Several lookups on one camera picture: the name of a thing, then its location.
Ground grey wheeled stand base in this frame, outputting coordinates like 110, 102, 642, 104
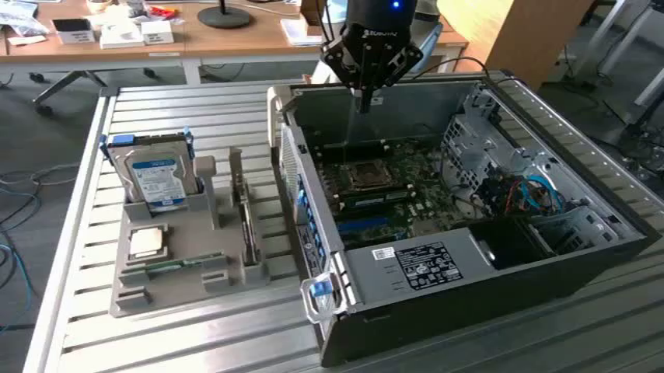
31, 68, 161, 116

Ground metal CPU socket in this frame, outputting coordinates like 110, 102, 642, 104
345, 161, 399, 192

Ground grey power supply unit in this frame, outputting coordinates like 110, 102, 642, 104
342, 227, 495, 306

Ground hard disk in blue carrier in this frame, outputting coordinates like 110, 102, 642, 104
98, 126, 202, 214

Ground Nvidia graphics card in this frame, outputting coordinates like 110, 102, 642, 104
228, 146, 262, 270

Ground black round lamp base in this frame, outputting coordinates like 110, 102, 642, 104
197, 0, 256, 29

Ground blue expansion slot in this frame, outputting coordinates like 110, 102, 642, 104
337, 216, 391, 234

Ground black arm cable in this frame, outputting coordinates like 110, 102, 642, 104
318, 0, 337, 44

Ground green motherboard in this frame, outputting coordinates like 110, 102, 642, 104
310, 143, 479, 249

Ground flat white box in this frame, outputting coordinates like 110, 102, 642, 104
98, 23, 146, 50

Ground green RAM stick white clips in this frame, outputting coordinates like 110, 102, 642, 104
345, 189, 412, 209

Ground silver CPU chip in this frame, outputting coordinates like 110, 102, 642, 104
129, 228, 165, 260

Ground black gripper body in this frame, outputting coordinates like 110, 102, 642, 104
340, 0, 420, 54

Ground white box black inside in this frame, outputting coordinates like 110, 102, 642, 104
51, 18, 97, 45

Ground grey floor cable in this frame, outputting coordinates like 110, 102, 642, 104
0, 162, 81, 188

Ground green RAM stick bare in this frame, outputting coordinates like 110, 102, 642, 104
123, 254, 225, 273

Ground grey parts rack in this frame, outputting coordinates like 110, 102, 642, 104
109, 155, 274, 318

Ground blue floor cable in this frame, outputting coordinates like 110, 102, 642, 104
0, 186, 41, 335

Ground wooden desk white frame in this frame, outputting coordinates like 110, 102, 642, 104
0, 0, 468, 85

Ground blue disk wire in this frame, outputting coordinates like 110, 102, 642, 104
519, 174, 568, 217

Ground black and grey PC case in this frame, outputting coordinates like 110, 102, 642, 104
266, 69, 663, 368

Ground black power cable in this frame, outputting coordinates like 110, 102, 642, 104
412, 56, 520, 85

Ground white labelled box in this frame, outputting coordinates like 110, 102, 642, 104
139, 19, 174, 46

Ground white paper stack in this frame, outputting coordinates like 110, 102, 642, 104
280, 17, 324, 47

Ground clear plastic bag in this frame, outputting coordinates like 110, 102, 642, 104
0, 0, 51, 36

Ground brown cardboard box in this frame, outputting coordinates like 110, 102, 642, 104
300, 0, 328, 27

